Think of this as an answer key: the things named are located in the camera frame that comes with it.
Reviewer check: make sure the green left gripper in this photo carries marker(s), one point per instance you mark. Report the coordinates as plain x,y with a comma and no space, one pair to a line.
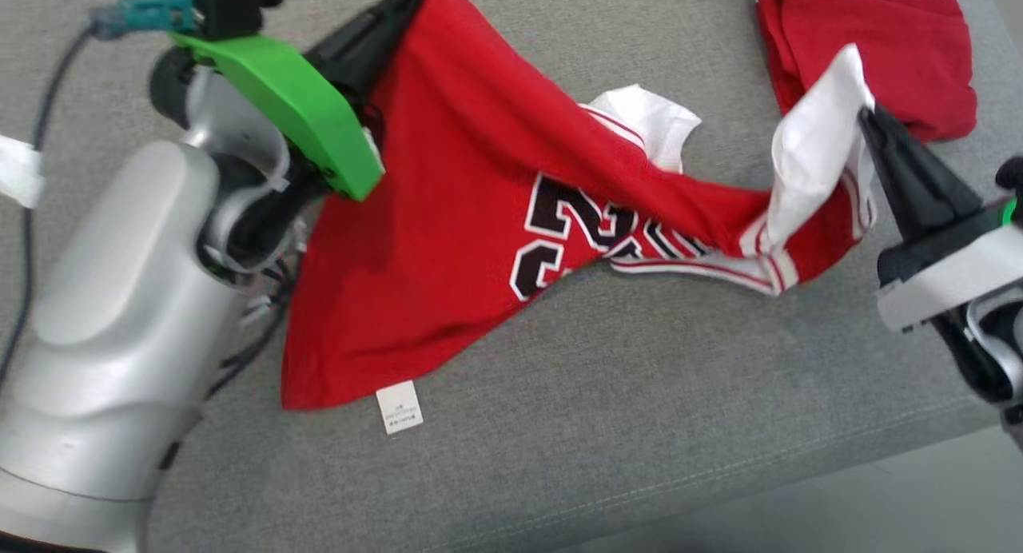
296,105

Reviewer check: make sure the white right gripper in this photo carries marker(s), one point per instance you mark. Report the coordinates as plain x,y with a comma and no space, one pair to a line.
951,273

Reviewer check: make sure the red shorts with white stripe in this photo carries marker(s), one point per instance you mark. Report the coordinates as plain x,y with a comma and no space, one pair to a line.
879,25

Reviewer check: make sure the red basketball jersey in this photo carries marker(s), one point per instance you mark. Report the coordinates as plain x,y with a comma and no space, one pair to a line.
447,217

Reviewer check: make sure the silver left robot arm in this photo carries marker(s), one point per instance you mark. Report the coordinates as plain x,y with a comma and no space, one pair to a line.
112,337

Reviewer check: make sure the grey fabric sofa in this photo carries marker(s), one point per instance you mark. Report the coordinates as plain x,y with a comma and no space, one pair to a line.
639,441

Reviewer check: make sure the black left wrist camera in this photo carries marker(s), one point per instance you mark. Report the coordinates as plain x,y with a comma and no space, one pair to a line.
232,1

